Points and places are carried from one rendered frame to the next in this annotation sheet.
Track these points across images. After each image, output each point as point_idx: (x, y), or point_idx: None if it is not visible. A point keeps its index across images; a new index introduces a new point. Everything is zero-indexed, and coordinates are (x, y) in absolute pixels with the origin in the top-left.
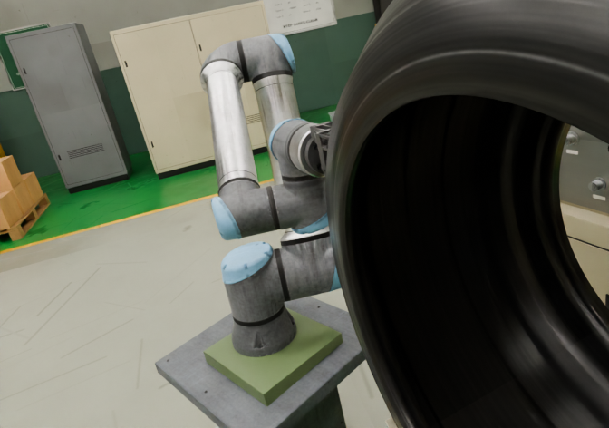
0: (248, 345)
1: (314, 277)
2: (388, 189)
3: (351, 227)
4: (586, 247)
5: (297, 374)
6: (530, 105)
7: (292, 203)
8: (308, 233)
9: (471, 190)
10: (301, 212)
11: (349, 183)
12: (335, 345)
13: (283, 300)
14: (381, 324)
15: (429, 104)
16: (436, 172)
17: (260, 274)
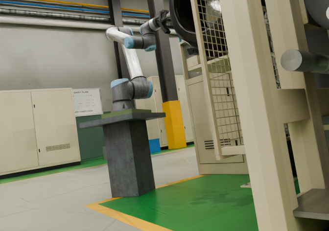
0: (120, 107)
1: (143, 86)
2: (177, 10)
3: (175, 1)
4: (219, 77)
5: (139, 111)
6: None
7: (147, 38)
8: (151, 48)
9: (191, 19)
10: (149, 41)
11: None
12: (149, 112)
13: (132, 94)
14: (179, 20)
15: None
16: (184, 11)
17: (126, 82)
